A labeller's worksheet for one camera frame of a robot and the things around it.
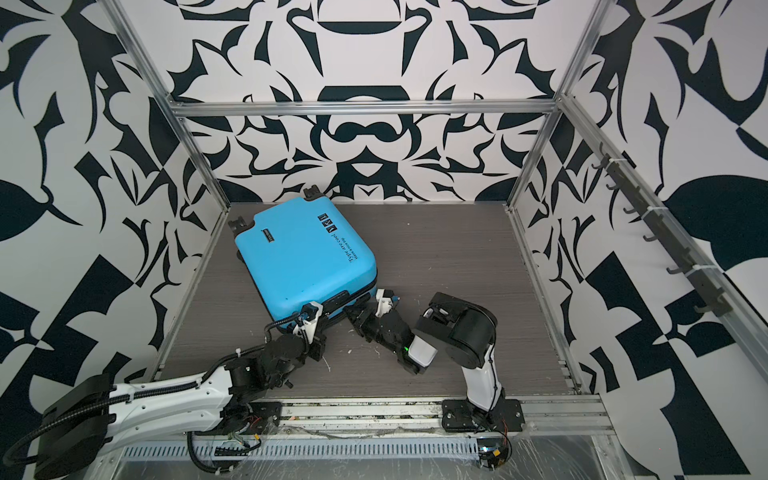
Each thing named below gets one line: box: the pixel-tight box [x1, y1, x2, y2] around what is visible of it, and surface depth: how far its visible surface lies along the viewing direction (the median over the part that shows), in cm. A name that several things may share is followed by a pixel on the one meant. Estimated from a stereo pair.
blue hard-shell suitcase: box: [229, 186, 378, 329], surface depth 85 cm
